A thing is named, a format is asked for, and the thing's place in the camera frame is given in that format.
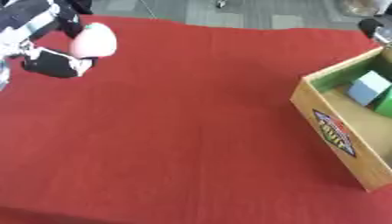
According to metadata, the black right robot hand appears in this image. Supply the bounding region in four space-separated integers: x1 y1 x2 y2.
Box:
356 17 386 39

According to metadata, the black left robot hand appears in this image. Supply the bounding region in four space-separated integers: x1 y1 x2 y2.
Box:
0 0 100 79

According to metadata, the pink toy peach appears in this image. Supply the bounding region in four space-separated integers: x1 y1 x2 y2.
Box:
67 22 118 60

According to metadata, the tan cardboard box green inside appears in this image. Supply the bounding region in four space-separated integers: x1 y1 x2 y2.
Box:
289 46 392 193

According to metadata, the light blue block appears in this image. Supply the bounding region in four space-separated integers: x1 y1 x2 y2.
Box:
346 70 392 107

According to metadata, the green block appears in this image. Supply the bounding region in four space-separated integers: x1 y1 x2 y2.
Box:
370 87 392 119

